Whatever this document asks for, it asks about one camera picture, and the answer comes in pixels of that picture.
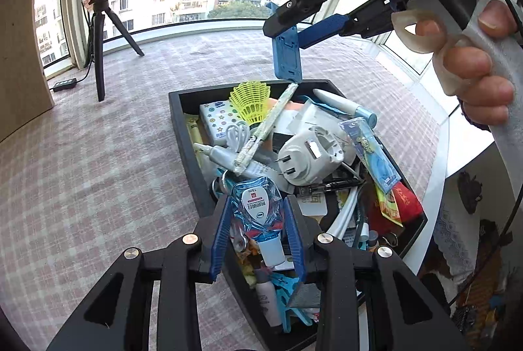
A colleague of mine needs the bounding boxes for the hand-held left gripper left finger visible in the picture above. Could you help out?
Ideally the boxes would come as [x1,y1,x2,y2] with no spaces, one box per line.
[47,193,234,351]

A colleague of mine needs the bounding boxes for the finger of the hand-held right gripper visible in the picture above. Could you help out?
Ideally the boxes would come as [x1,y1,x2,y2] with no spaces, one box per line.
[262,0,328,38]
[300,0,399,49]

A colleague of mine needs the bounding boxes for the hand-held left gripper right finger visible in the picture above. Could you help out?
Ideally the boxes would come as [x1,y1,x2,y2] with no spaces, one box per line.
[283,195,470,351]

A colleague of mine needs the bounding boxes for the blue plastic phone stand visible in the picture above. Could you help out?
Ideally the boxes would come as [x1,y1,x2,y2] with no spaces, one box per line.
[265,2,304,83]

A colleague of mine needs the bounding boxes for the blue liquid pouch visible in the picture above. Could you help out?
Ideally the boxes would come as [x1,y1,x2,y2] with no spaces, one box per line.
[230,176,287,268]

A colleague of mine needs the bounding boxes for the white plug-in device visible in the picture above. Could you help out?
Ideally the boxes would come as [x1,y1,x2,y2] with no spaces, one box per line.
[278,125,356,186]

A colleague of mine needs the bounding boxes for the white torn paper packet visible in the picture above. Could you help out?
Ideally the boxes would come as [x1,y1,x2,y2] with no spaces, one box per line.
[282,102,348,139]

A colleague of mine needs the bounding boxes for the green cartoon packet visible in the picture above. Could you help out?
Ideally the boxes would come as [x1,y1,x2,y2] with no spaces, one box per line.
[374,185,405,228]

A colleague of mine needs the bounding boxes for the wooden chopsticks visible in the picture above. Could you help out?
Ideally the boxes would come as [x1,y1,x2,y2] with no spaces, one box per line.
[235,83,299,174]

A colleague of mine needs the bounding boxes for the black tray container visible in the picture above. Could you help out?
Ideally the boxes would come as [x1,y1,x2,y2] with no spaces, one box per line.
[168,79,429,351]

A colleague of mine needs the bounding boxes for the blue keychain packet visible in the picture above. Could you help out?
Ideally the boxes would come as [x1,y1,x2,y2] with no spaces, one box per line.
[339,117,403,194]

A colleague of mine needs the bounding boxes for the person's right hand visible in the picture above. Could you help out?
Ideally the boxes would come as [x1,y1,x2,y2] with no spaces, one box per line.
[413,1,519,128]

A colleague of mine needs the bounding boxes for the white printed card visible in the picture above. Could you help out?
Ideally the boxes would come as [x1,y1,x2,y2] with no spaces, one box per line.
[296,193,328,218]

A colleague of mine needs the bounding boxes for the colourful snack packet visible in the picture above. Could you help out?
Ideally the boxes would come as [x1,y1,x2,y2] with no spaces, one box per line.
[239,245,262,288]

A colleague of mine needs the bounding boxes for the green trees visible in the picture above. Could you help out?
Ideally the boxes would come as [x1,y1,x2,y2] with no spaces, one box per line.
[206,0,266,21]

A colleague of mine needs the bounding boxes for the teal clothes peg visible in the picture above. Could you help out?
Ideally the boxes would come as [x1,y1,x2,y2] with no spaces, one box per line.
[270,271,323,335]

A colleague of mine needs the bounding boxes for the grey mesh pad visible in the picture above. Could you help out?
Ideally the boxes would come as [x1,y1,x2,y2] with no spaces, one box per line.
[288,281,323,309]

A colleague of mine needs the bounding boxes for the black pen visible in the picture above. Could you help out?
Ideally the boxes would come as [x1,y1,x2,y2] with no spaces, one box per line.
[296,177,364,196]

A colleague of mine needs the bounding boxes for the small white bottle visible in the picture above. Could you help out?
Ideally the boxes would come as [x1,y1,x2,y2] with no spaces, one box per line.
[253,267,284,328]

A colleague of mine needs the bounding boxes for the white tube blue cap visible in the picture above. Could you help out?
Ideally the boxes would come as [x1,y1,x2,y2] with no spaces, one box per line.
[312,88,377,124]

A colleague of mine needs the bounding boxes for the white pen tube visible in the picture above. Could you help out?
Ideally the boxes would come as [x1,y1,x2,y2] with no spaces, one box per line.
[193,142,262,172]

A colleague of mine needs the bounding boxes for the yellow plastic shuttlecock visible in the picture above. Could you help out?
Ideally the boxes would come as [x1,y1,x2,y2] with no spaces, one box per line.
[229,80,271,127]

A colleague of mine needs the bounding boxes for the yellow stick packet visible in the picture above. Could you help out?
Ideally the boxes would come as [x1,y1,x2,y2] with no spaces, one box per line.
[186,115,205,168]

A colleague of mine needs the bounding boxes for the red foil packet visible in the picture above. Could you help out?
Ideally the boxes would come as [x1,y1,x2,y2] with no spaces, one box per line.
[390,181,423,222]

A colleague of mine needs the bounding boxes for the star print tissue pack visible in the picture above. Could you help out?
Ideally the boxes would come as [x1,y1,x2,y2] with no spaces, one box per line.
[199,100,246,145]

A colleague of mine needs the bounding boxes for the white lace cloth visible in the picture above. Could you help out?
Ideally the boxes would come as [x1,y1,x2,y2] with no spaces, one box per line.
[433,208,475,279]

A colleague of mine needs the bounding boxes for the black tripod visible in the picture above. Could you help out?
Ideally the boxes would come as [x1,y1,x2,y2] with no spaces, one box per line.
[84,0,145,102]

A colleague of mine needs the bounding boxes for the large wooden board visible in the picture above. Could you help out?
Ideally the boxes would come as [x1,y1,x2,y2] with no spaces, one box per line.
[0,0,56,143]

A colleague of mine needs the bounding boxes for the metal key ring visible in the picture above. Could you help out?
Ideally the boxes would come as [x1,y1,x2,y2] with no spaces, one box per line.
[210,175,230,201]

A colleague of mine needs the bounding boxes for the thick white cable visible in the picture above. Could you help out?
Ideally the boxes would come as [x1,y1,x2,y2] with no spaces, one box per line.
[327,188,365,242]

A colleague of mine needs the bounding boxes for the coiled white cable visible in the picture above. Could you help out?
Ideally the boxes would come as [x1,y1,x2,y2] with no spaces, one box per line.
[225,120,251,151]

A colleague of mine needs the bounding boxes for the black light cable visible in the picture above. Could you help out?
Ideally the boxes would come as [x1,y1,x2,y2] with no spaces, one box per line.
[76,0,111,84]

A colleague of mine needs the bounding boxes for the white window frame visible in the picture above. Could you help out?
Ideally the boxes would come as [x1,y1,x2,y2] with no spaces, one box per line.
[33,0,503,180]

